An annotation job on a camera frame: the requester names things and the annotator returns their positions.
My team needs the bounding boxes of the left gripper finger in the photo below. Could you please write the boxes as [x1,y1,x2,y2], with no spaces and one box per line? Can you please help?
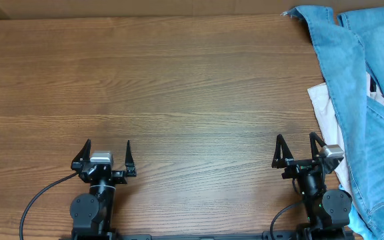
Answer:
[72,139,91,163]
[125,140,135,171]

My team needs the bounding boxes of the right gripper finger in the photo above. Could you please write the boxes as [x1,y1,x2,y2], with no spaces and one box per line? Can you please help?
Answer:
[273,134,293,161]
[309,132,326,159]

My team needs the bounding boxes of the light blue denim jeans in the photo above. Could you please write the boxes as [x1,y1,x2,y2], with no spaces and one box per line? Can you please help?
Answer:
[288,5,384,239]

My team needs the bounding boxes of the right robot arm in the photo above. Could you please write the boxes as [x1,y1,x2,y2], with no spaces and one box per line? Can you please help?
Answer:
[269,132,355,240]

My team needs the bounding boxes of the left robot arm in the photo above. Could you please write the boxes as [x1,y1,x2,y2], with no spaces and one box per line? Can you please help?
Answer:
[70,140,137,240]

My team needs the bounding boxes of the beige cloth garment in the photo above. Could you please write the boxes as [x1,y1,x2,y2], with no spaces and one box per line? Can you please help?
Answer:
[307,73,384,194]

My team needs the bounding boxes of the light blue cloth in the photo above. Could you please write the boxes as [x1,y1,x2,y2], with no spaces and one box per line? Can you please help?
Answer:
[348,195,376,240]

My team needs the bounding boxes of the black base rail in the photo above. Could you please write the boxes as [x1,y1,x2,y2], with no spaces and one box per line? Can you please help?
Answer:
[58,229,356,240]

